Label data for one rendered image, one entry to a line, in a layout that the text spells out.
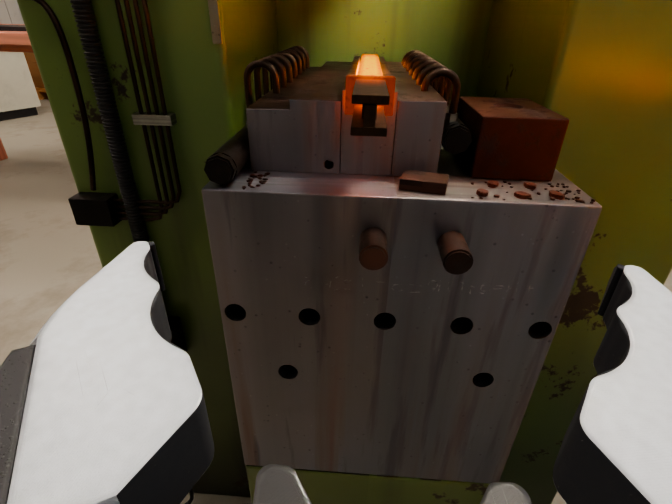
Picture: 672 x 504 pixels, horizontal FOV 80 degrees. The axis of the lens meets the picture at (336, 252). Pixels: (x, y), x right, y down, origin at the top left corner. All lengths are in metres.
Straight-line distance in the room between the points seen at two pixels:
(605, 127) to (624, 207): 0.13
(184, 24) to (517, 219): 0.45
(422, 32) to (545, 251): 0.57
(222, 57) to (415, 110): 0.28
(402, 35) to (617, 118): 0.43
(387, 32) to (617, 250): 0.56
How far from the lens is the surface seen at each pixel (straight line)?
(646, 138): 0.68
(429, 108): 0.43
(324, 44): 0.90
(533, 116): 0.46
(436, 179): 0.41
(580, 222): 0.45
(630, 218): 0.73
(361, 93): 0.33
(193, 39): 0.60
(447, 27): 0.91
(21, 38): 2.88
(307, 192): 0.39
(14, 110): 6.10
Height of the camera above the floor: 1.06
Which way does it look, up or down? 30 degrees down
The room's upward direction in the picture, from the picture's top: 1 degrees clockwise
